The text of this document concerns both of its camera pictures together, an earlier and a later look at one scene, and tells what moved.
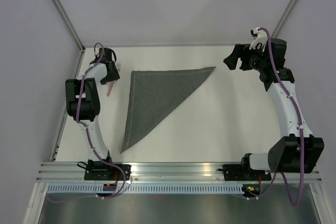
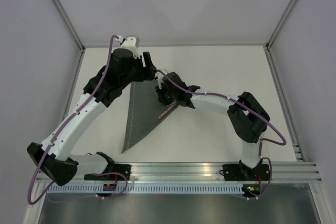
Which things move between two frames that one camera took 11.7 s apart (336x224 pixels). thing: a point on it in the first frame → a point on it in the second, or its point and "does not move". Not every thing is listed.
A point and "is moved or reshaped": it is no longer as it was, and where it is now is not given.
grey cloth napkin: (153, 95) is moved or reshaped
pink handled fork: (110, 85) is moved or reshaped
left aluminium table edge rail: (76, 73) does not move
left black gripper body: (112, 76) → (138, 73)
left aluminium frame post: (64, 14) does not move
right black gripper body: (253, 59) → (167, 97)
